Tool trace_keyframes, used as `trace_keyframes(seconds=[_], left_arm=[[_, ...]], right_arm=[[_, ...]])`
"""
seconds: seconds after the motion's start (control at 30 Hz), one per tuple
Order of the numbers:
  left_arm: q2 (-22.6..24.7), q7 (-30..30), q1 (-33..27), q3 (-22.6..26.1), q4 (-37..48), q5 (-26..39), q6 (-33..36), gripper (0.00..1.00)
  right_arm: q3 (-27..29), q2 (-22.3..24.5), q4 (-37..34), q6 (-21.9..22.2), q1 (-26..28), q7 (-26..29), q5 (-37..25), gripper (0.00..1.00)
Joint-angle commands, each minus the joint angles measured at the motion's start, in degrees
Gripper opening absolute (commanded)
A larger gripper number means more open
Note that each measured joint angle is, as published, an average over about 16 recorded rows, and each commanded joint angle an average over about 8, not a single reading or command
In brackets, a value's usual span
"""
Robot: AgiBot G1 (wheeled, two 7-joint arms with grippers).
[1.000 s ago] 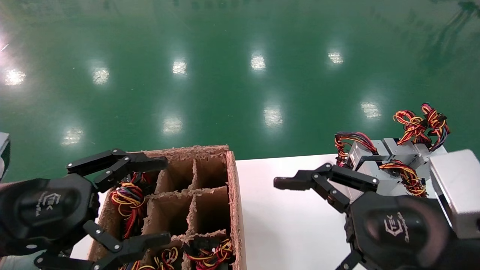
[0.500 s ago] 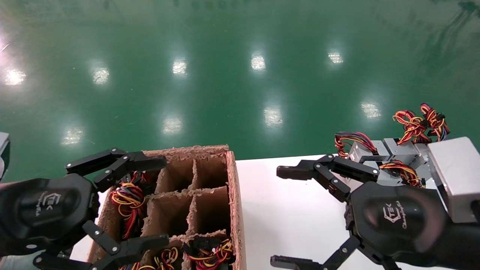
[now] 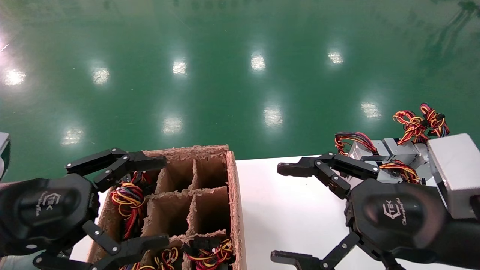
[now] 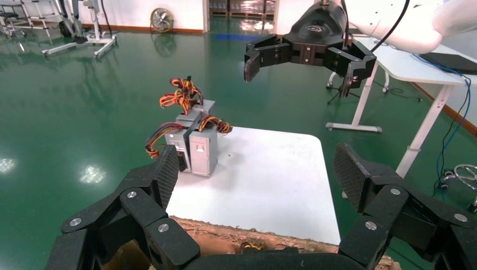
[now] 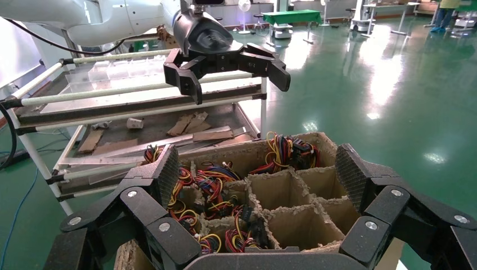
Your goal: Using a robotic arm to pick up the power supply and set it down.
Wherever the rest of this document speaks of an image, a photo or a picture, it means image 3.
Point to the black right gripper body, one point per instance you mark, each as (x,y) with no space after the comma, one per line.
(397,217)

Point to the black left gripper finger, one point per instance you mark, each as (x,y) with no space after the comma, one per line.
(120,159)
(131,249)

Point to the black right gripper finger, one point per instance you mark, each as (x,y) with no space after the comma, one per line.
(337,168)
(300,259)

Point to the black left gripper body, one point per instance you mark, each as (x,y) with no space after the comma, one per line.
(45,213)

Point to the brown cardboard divider box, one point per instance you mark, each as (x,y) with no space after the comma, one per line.
(168,213)

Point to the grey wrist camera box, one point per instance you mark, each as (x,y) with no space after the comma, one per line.
(3,150)
(457,172)

